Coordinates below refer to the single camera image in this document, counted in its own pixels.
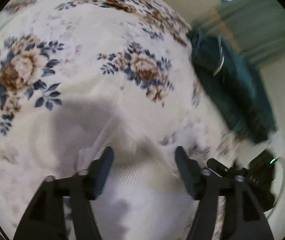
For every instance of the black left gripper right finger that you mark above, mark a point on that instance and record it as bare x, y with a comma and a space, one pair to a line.
227, 208

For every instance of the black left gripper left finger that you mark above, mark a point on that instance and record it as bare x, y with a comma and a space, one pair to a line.
44, 216

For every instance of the white small garment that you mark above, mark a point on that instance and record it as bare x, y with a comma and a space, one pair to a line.
144, 197

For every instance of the dark green folded quilt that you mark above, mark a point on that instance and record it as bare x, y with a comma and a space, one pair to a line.
234, 85

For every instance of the right green striped curtain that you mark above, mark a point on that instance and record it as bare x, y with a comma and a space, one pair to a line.
254, 28

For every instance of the floral bed blanket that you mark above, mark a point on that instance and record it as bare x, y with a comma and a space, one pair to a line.
69, 66

